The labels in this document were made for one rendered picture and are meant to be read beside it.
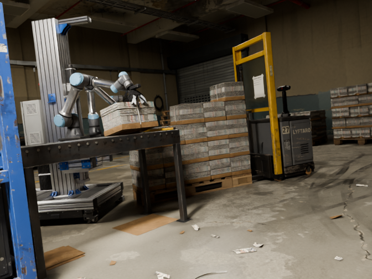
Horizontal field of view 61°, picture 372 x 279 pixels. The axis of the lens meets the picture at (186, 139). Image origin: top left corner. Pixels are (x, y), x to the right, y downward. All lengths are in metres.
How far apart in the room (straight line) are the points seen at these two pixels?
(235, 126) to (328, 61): 6.11
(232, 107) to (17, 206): 2.80
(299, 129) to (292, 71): 5.86
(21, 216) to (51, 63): 2.03
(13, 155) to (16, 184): 0.15
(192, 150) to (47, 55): 1.85
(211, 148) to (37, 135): 1.91
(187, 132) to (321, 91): 6.58
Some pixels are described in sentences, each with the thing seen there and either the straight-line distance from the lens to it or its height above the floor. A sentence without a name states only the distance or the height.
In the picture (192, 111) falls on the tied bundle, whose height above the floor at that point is 0.97.
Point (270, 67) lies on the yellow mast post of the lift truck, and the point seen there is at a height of 1.42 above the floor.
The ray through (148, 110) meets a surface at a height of 0.99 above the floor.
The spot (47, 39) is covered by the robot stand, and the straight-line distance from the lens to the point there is 3.66.
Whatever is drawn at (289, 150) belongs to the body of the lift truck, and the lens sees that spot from 4.30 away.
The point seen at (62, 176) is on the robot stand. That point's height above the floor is 0.43.
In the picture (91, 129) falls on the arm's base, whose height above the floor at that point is 0.88.
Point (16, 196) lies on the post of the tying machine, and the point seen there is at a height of 0.56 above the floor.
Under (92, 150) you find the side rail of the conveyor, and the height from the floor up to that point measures 0.72.
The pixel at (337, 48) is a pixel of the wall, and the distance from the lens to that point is 9.73.
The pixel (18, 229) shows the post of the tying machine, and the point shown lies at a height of 0.39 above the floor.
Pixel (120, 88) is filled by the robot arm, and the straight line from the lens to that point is 2.85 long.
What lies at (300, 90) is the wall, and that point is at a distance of 10.03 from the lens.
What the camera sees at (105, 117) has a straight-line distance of 2.79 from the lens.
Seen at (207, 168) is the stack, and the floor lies 0.28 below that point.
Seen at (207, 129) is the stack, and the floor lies 0.74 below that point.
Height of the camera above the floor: 0.85
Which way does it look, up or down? 3 degrees down
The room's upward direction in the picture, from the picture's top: 6 degrees counter-clockwise
